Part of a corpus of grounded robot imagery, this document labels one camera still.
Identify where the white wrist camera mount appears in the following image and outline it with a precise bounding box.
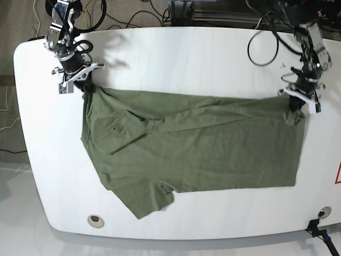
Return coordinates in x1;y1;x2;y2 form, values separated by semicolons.
51;62;104;94
278;87;321;114

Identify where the olive green T-shirt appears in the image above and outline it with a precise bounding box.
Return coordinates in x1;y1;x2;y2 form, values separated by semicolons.
82;87;305;219

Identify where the black clamp with cable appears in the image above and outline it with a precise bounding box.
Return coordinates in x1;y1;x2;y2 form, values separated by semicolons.
305;219;340;256

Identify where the yellow floor cable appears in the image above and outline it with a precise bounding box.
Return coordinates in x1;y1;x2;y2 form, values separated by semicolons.
84;0;98;31

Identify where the left table cable grommet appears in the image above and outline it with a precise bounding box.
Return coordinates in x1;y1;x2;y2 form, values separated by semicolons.
87;215;104;229

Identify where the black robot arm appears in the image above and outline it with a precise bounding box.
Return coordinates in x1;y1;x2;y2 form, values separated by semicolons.
44;1;99;94
279;1;332;114

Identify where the aluminium frame post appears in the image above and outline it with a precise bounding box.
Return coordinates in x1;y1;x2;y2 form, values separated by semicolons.
167;1;194;27

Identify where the right table cable grommet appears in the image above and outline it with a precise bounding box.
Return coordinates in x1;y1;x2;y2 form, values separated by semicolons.
318;206;332;219

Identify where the table cable grommet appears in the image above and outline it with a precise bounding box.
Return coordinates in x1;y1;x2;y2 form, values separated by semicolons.
318;206;332;219
87;215;104;229

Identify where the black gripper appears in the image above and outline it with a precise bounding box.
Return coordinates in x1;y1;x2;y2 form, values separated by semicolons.
60;53;95;93
289;73;322;111

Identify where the white floor cable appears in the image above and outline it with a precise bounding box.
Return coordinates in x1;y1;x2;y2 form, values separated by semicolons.
33;0;41;37

